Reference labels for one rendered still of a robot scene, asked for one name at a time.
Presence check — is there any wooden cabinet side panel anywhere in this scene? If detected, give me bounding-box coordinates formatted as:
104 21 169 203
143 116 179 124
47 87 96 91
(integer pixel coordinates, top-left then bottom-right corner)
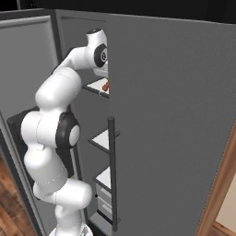
195 120 236 236

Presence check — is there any dark grey door handle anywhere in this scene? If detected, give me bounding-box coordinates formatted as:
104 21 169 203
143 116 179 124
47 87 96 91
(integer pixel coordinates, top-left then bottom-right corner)
107 116 122 232

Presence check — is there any brown kebab skewer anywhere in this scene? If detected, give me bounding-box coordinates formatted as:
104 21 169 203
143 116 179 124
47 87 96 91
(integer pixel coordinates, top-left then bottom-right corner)
100 80 111 93

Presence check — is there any grey freezer door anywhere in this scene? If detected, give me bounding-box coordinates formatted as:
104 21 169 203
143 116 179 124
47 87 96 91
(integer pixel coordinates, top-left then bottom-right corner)
0 15 60 236

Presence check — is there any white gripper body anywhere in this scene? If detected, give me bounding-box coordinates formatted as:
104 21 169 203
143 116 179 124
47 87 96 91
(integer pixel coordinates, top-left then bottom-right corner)
92 60 110 78

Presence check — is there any grey fridge door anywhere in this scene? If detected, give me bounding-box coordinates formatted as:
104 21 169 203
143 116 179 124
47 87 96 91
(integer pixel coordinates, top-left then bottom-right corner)
107 13 236 236

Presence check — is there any white freezer drawer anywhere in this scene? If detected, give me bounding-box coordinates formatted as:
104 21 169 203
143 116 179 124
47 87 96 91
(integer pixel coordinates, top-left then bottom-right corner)
95 183 113 225

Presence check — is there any white freezer shelf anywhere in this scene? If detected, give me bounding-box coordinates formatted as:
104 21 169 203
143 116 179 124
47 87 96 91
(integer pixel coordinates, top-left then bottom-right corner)
82 77 111 100
92 166 112 194
88 128 111 154

